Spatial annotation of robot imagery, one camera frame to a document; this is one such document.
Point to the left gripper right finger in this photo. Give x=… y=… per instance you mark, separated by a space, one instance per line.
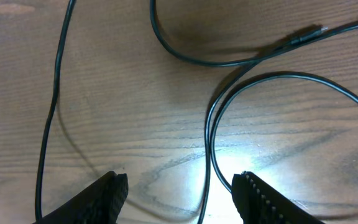
x=259 y=203

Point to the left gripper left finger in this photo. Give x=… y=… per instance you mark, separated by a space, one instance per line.
x=99 y=203

